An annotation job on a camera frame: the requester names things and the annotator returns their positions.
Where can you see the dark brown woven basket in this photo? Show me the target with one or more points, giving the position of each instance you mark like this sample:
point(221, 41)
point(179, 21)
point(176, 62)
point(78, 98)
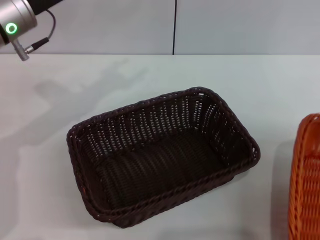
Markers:
point(160, 155)

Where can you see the orange woven basket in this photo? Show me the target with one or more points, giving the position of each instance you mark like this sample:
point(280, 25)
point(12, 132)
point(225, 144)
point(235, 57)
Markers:
point(307, 180)

